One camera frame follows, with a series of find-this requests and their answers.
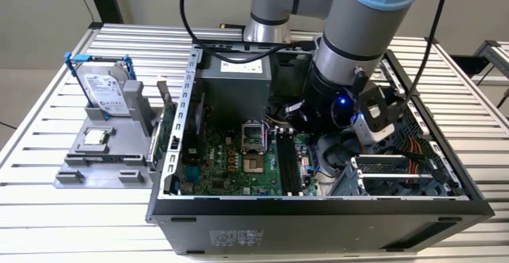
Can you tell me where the CPU socket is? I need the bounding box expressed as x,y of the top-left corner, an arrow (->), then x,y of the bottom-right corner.
241,154 -> 266,175

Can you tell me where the thin metal locking lever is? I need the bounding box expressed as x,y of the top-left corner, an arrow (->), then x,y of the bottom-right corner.
261,123 -> 276,154

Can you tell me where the green graphics card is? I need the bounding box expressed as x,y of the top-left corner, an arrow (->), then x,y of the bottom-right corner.
147,76 -> 178,171

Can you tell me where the red yellow wire bundle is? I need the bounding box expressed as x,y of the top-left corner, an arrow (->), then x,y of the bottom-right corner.
400,136 -> 425,186

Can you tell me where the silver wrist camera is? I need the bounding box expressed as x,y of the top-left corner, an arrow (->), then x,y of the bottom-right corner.
284,101 -> 306,119
352,112 -> 397,144

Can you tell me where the thin dark camera cable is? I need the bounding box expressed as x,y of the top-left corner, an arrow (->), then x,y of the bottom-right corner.
400,0 -> 450,110

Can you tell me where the grey metal disk bay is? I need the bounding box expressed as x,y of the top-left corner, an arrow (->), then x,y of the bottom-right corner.
329,154 -> 438,197

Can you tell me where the grey parts rack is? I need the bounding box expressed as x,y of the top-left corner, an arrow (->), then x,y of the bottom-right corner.
53,81 -> 180,190

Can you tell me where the green motherboard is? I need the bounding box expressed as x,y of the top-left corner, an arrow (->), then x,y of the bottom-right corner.
174,125 -> 321,197

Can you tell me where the silver CPU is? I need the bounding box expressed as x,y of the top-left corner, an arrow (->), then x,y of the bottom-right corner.
81,130 -> 109,146

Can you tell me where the blue plug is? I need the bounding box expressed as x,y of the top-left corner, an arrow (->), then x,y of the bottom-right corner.
304,164 -> 342,176

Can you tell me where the black frame post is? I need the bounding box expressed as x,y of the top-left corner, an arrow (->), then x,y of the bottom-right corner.
84,0 -> 124,25

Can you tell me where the black round fan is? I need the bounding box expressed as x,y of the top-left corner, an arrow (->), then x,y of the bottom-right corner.
269,101 -> 289,121

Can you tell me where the grey power supply unit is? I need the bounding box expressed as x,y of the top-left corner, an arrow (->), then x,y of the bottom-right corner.
196,51 -> 273,126

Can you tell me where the black PC case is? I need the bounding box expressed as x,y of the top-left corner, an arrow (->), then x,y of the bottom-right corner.
145,38 -> 496,256

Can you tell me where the hard disk in blue carrier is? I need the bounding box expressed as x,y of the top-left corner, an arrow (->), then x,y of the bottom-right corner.
63,52 -> 139,121

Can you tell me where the silver slatted side table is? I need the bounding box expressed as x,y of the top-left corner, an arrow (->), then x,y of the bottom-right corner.
469,39 -> 509,109

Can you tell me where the metal socket cover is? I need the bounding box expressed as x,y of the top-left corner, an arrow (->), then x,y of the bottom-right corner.
240,119 -> 268,154

